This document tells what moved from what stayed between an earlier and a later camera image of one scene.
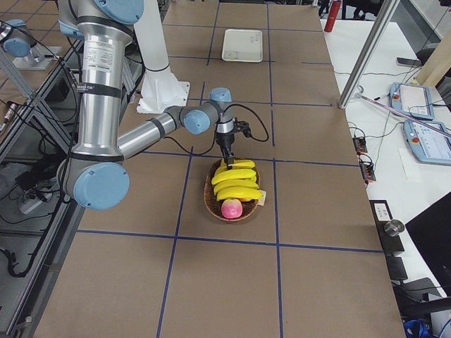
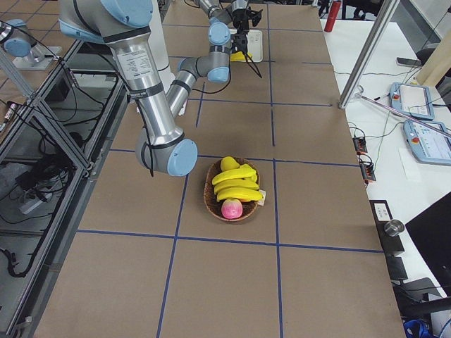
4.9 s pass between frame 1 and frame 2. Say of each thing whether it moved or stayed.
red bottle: stayed
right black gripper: moved
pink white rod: stayed
